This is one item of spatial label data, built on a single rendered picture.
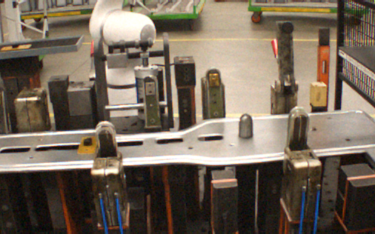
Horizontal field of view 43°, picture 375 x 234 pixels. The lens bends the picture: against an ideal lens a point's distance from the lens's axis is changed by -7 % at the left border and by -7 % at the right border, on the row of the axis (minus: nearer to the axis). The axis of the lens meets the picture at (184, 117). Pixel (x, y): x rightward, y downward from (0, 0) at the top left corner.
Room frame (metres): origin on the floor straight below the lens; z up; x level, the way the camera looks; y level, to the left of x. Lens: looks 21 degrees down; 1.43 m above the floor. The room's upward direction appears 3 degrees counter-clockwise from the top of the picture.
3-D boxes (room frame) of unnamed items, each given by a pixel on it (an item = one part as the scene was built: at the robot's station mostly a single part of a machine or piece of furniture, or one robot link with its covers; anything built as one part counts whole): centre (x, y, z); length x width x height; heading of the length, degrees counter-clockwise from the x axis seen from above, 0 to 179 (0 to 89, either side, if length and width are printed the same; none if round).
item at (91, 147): (0.98, 0.21, 1.01); 0.08 x 0.04 x 0.01; 2
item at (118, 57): (1.19, 0.12, 0.94); 0.18 x 0.13 x 0.49; 92
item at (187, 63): (1.20, -0.01, 0.91); 0.07 x 0.05 x 0.42; 2
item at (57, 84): (1.19, 0.31, 0.90); 0.05 x 0.05 x 0.40; 2
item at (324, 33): (1.16, -0.35, 0.95); 0.03 x 0.01 x 0.50; 92
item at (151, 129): (1.10, 0.08, 0.84); 0.04 x 0.03 x 0.29; 92
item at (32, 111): (1.13, 0.38, 0.89); 0.13 x 0.11 x 0.38; 2
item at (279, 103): (1.16, -0.25, 0.88); 0.07 x 0.06 x 0.35; 2
